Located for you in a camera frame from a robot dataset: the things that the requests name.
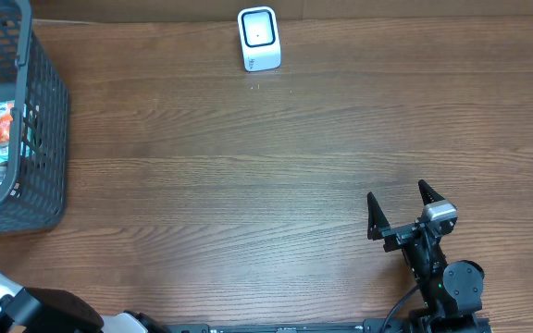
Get teal snack packet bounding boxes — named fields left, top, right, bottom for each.
left=0, top=140, right=10, bottom=186

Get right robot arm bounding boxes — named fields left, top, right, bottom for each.
left=363, top=179, right=491, bottom=333

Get orange small snack packet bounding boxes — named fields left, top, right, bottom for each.
left=0, top=101, right=14, bottom=144

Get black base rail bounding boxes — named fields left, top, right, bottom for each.
left=164, top=318, right=493, bottom=333

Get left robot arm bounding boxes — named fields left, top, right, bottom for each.
left=0, top=273, right=169, bottom=333

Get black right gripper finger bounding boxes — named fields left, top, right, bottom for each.
left=366, top=192, right=390, bottom=241
left=418, top=179, right=444, bottom=205

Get grey plastic mesh basket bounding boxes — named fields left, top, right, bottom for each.
left=0, top=0, right=70, bottom=233

